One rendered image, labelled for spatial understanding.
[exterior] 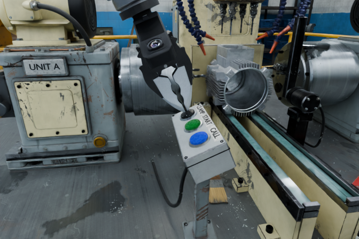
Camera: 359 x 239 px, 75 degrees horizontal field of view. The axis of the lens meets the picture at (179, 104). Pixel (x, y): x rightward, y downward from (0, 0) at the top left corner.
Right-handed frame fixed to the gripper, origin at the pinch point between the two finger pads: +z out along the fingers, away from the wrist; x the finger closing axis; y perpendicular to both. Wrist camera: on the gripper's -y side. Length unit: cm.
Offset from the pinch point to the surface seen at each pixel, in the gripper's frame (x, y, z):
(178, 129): 2.7, -3.7, 2.1
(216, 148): -1.7, -13.5, 2.4
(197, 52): -14, 49, 2
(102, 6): 71, 540, -75
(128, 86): 12.9, 28.0, -1.9
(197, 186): 4.1, -6.2, 13.8
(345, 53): -58, 31, 20
